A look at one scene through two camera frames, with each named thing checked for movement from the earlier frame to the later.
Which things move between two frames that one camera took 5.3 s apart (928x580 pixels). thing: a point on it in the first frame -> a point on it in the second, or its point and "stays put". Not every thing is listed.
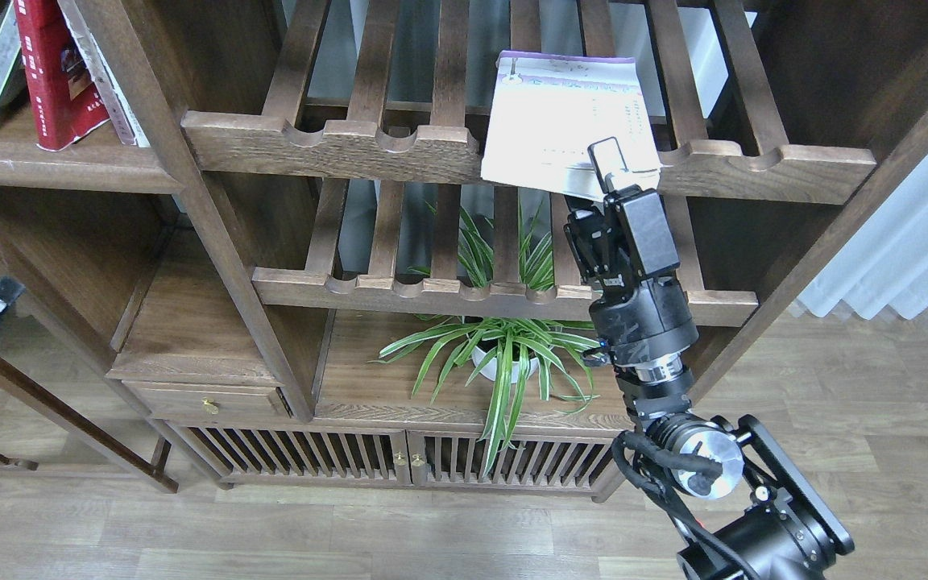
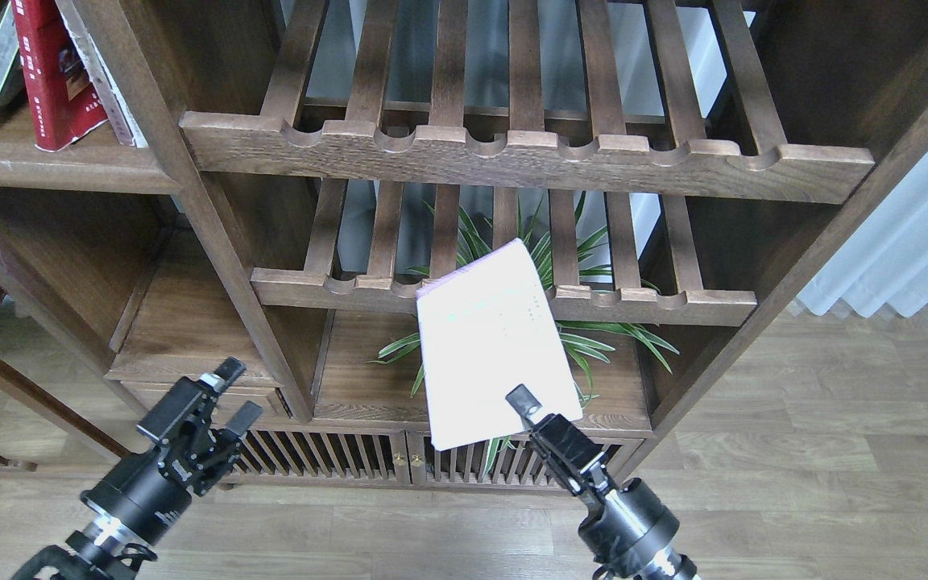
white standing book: [132, 133] stays put
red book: [64, 95] stays put
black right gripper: [627, 250] -> [625, 526]
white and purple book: [547, 109] -> [484, 329]
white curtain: [920, 250] stays put
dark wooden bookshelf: [325, 242] stays put
